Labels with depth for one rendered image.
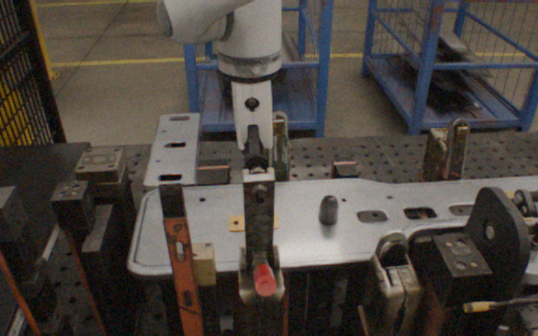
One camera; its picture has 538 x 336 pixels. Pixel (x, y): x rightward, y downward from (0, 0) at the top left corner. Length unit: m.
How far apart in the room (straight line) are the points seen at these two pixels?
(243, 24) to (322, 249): 0.37
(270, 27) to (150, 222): 0.40
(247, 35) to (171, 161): 0.44
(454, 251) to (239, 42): 0.36
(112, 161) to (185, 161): 0.15
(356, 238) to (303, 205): 0.12
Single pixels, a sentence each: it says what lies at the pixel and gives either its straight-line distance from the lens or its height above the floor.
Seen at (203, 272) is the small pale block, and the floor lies 1.04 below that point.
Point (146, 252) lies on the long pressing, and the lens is 0.75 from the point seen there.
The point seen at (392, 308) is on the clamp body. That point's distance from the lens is 0.61.
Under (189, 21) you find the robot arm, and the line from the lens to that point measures 0.50.
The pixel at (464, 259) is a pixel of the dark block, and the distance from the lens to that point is 0.59.
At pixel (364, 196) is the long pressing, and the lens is 0.85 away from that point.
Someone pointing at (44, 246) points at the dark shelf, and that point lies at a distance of 0.77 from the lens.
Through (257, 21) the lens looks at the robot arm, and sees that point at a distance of 0.56.
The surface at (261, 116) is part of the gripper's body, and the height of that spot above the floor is 1.23.
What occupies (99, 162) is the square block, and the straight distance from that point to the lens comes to 0.87.
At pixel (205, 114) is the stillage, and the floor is 0.16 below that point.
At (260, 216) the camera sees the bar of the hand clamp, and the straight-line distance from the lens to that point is 0.55.
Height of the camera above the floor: 1.51
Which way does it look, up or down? 34 degrees down
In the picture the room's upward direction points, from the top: straight up
